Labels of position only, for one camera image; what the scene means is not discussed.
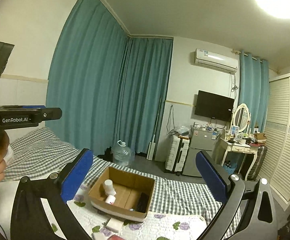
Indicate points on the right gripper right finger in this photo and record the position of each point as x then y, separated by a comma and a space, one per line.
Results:
258, 220

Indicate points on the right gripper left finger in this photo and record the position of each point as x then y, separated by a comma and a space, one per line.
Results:
28, 218

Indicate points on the white handheld bottle device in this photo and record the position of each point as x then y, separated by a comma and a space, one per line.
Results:
110, 199

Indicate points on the white square box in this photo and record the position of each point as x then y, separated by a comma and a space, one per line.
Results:
115, 225

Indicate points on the black remote control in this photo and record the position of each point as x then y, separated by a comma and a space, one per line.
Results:
142, 203

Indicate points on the dark suitcase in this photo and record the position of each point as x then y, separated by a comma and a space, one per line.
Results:
258, 160

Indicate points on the white louvered wardrobe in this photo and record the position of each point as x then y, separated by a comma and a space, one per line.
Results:
276, 165

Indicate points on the blue waste basket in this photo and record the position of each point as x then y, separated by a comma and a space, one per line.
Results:
230, 167

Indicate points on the white floral quilt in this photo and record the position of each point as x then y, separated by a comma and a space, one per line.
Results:
155, 226

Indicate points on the white dressing table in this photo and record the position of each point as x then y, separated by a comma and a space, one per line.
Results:
223, 147

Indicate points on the red patterned box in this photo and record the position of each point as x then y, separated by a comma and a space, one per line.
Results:
115, 237

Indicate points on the white cylinder jar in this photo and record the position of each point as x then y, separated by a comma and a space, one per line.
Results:
109, 187

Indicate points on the silver mini fridge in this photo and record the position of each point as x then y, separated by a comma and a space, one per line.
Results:
200, 140

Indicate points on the brown cardboard box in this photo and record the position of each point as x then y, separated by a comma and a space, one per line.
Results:
128, 187

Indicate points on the oval vanity mirror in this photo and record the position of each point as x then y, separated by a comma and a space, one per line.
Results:
241, 119

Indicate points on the white suitcase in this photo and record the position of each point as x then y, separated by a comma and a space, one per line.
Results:
177, 153

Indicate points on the clear water jug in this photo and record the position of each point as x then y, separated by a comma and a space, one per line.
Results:
121, 153

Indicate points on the large green curtain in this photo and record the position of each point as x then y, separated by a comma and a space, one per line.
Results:
109, 86

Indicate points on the white flat mop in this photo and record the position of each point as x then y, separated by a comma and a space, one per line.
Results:
151, 146

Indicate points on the narrow green curtain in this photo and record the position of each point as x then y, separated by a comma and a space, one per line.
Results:
254, 88

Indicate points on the white air conditioner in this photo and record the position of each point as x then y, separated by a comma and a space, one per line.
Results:
215, 61

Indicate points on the black wall television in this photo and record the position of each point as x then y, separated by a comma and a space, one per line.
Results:
214, 106

